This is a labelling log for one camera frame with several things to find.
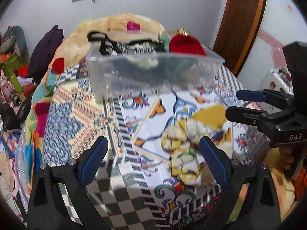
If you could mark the grey green plush toy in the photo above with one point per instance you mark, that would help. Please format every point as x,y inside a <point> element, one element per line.
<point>13,41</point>

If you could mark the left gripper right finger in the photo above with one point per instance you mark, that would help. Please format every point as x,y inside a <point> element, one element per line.
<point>260,209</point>

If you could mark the clear plastic storage box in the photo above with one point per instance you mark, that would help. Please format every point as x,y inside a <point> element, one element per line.
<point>129,74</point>

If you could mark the white wardrobe sliding door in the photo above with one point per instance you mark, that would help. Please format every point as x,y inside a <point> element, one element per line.
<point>282,23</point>

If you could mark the black white chain-print garment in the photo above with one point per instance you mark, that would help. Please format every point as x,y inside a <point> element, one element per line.
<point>108,47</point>

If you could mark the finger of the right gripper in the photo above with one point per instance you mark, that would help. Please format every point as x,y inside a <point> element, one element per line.
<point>252,117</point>
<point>263,95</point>

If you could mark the patterned patchwork bed sheet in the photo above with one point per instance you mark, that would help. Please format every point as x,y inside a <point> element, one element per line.
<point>133,188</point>

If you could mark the green knitted sock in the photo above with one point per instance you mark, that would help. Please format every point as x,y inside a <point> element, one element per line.
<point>164,39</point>

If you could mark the yellow white patterned cloth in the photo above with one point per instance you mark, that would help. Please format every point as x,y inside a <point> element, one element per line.
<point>181,141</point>

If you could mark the person's right hand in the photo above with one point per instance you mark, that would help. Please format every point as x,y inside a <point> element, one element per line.
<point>286,157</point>

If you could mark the red soft cloth item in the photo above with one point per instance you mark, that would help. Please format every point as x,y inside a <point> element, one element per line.
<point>186,44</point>

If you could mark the orange sleeve forearm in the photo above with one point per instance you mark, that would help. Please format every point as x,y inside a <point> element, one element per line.
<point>300,184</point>

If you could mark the brown wooden door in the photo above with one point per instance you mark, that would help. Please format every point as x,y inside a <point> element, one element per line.
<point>238,30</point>

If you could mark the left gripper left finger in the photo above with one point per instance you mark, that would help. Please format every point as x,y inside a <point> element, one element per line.
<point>46,209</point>

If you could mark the dark purple clothing pile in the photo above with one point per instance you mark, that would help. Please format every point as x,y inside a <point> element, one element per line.
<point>44,53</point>

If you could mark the green cardboard box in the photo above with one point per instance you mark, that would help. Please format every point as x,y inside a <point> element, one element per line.
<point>10,67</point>

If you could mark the pink rabbit plush doll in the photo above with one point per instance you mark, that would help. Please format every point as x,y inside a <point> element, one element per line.
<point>6,88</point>

